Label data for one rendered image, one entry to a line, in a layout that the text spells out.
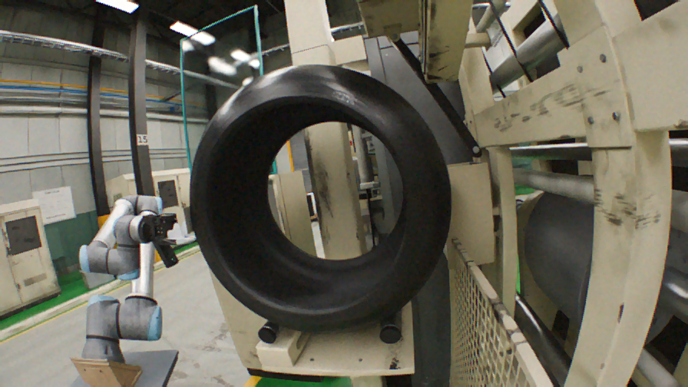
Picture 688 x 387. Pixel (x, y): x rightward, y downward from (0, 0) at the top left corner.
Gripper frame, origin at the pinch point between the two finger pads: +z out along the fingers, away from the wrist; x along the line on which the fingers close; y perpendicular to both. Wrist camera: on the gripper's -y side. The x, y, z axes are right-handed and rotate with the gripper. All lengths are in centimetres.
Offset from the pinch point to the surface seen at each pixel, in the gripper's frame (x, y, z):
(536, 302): 45, -43, 119
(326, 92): -12, 31, 44
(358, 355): -5, -26, 46
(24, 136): 147, 152, -772
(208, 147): -12.0, 23.9, 18.7
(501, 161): 21, 18, 86
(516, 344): -30, -3, 71
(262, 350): -10.3, -23.5, 24.2
